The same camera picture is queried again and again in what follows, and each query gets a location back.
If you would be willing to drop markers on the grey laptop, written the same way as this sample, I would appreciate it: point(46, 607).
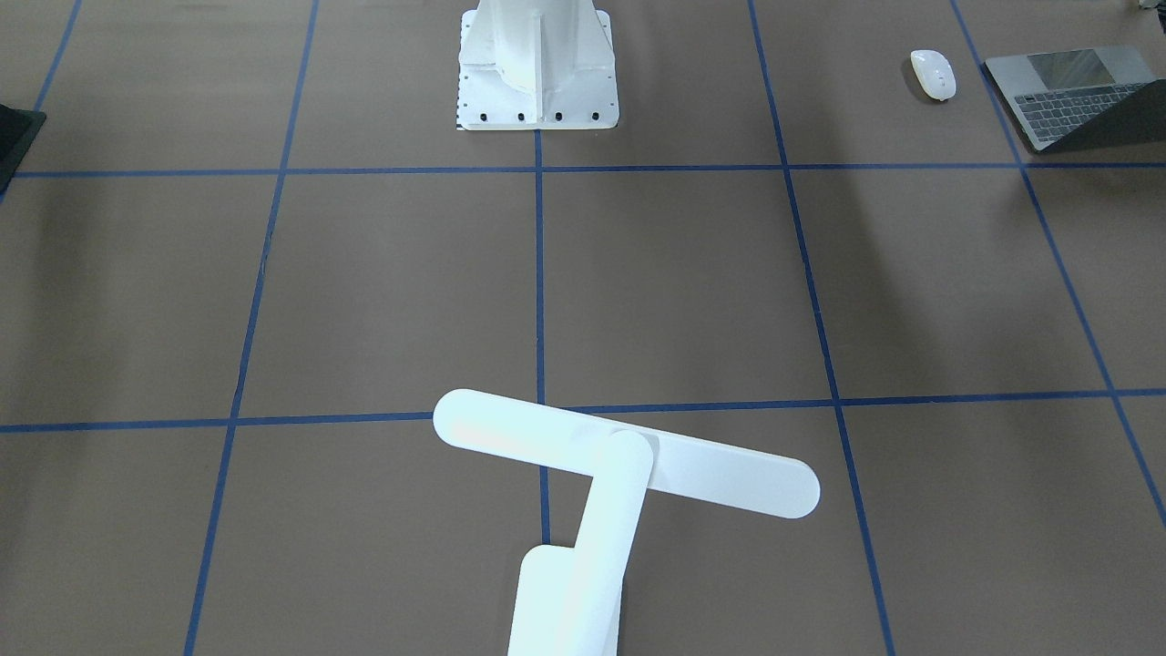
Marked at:
point(1090, 98)

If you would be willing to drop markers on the white desk lamp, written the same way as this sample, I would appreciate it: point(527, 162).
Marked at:
point(569, 598)

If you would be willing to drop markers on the white computer mouse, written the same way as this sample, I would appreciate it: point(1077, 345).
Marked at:
point(934, 74)

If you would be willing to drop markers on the black mouse pad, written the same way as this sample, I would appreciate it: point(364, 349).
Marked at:
point(19, 128)

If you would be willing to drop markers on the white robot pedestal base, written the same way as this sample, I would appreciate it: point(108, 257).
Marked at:
point(536, 65)

